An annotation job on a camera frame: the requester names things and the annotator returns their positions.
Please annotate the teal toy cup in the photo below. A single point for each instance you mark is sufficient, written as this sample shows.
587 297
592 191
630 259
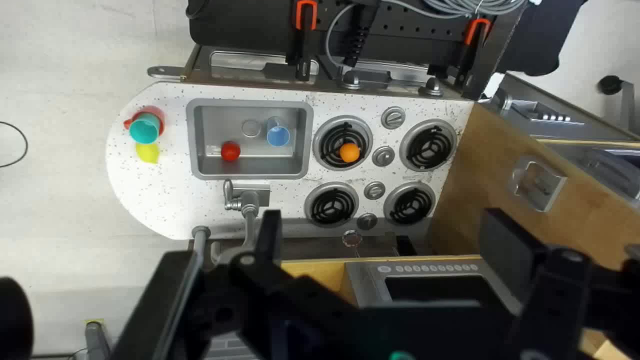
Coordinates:
143 128

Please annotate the wooden toy kitchen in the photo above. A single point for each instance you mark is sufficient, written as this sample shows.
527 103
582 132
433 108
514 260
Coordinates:
173 192

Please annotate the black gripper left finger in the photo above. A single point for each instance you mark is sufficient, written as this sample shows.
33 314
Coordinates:
269 266

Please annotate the blue toy cup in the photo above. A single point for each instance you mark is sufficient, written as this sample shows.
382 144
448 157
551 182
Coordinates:
277 134

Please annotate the grey stove knob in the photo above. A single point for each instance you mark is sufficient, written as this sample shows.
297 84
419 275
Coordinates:
366 220
393 119
375 191
382 157

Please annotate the orange ball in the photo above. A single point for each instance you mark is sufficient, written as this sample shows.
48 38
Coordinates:
349 153

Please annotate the small red toy cup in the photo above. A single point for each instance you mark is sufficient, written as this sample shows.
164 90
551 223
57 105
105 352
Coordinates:
231 150

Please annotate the grey toy faucet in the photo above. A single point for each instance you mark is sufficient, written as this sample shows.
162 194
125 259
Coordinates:
244 198

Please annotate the grey toy sink basin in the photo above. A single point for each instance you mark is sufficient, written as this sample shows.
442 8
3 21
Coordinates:
213 132

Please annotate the grey toy microwave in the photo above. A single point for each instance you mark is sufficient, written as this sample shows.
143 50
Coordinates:
426 268

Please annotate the black optical breadboard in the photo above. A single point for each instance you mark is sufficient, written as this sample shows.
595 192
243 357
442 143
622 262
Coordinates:
240 27

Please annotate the black coil toy burner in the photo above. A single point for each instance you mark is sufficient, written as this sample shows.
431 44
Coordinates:
411 205
331 141
429 144
331 205

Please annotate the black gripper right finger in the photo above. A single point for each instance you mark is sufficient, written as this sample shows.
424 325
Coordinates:
546 292

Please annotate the small yellow toy object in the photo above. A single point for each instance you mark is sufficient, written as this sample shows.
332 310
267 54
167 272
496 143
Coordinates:
146 155

